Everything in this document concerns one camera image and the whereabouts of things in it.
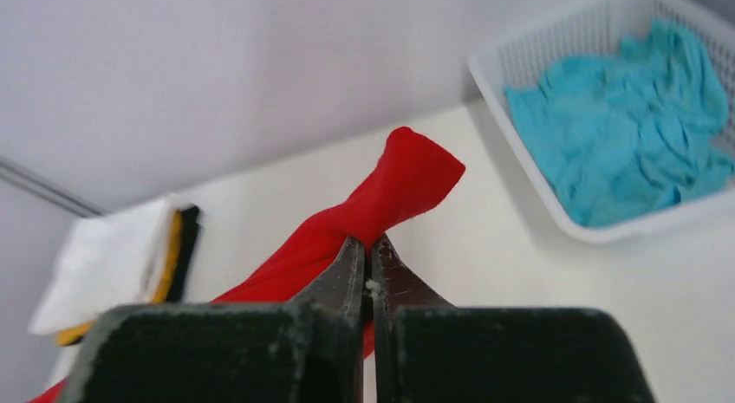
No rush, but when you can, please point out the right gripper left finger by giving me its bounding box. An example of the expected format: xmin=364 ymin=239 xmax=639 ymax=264
xmin=58 ymin=238 xmax=366 ymax=402

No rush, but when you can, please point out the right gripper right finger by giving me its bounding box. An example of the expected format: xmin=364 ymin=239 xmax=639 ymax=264
xmin=370 ymin=237 xmax=654 ymax=402

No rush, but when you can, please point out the red t shirt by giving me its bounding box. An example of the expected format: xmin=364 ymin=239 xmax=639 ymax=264
xmin=40 ymin=127 xmax=465 ymax=402

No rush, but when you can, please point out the white folded t shirt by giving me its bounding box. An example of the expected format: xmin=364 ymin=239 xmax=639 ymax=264
xmin=29 ymin=196 xmax=185 ymax=335

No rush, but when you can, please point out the yellow folded t shirt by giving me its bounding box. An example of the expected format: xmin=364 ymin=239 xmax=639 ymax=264
xmin=54 ymin=210 xmax=186 ymax=347

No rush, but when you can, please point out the blue t shirt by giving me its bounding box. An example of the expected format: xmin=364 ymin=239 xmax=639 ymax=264
xmin=505 ymin=20 xmax=734 ymax=227

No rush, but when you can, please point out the white plastic basket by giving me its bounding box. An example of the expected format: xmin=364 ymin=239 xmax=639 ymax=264
xmin=467 ymin=0 xmax=734 ymax=244

